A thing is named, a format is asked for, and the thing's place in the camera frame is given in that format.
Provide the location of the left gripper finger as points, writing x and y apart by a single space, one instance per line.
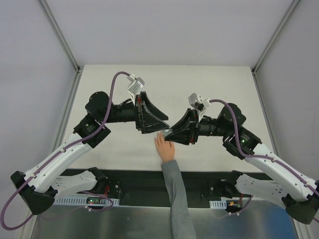
152 123
152 108

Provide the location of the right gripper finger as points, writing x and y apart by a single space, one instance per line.
183 125
181 138

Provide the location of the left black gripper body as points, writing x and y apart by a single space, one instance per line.
138 113

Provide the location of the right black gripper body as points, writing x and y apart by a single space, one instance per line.
195 127

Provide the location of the clear nail polish bottle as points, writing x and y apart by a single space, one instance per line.
166 132

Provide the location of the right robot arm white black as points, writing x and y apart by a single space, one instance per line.
288 188

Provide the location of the grey sleeved forearm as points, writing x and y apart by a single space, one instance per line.
181 223

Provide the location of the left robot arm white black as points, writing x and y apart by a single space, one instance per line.
42 185

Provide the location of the person hand long nails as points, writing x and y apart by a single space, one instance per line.
165 149

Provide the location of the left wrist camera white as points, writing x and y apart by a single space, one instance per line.
135 86

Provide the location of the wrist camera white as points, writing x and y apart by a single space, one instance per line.
135 86
200 104

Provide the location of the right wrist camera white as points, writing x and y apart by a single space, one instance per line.
200 104

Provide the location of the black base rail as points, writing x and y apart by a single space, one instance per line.
147 188

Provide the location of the right white cable duct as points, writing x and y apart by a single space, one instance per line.
224 204

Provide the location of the white cable duct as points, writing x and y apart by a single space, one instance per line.
224 204
85 201

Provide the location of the left white cable duct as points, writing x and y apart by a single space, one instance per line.
85 201

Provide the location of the left aluminium frame post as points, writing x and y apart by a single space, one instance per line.
59 34

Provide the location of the aluminium frame post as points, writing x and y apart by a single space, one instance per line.
276 34
59 34

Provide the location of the right aluminium frame post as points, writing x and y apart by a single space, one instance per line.
276 34

